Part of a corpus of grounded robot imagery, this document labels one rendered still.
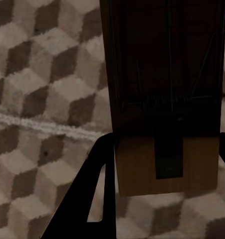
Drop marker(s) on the mousetrap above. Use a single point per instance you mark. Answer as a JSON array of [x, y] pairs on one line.
[[165, 63]]

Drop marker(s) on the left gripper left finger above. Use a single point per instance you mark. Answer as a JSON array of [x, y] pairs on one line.
[[70, 219]]

